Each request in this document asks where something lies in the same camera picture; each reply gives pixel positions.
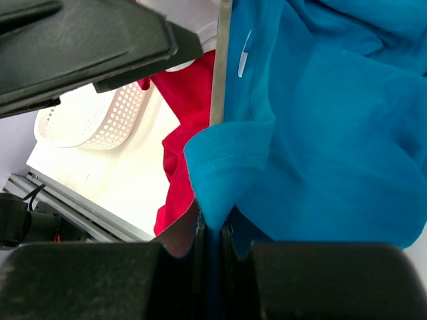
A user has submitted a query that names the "red t shirt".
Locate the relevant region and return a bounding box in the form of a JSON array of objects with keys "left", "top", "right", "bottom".
[{"left": 137, "top": 50, "right": 216, "bottom": 235}]

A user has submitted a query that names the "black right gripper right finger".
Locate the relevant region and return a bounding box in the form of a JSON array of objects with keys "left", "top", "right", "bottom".
[{"left": 222, "top": 226, "right": 426, "bottom": 319}]

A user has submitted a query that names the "white perforated plastic basket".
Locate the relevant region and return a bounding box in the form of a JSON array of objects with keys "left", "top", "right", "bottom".
[{"left": 34, "top": 82, "right": 153, "bottom": 151}]

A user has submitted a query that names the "silver white clothes rack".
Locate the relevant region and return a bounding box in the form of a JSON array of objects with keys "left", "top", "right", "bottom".
[{"left": 209, "top": 0, "right": 233, "bottom": 126}]

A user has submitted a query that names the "white t shirt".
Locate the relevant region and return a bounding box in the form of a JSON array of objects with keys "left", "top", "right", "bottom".
[{"left": 136, "top": 0, "right": 220, "bottom": 73}]

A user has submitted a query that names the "blue t shirt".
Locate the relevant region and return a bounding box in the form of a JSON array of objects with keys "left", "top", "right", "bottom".
[{"left": 185, "top": 1, "right": 426, "bottom": 319}]

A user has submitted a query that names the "aluminium frame rail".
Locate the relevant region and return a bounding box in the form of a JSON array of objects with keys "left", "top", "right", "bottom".
[{"left": 3, "top": 169, "right": 153, "bottom": 243}]

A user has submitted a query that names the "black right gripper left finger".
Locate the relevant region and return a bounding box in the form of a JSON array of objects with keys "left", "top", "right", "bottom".
[{"left": 1, "top": 203, "right": 205, "bottom": 319}]

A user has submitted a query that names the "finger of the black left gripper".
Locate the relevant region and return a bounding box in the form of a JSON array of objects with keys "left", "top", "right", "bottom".
[{"left": 1, "top": 0, "right": 203, "bottom": 117}]

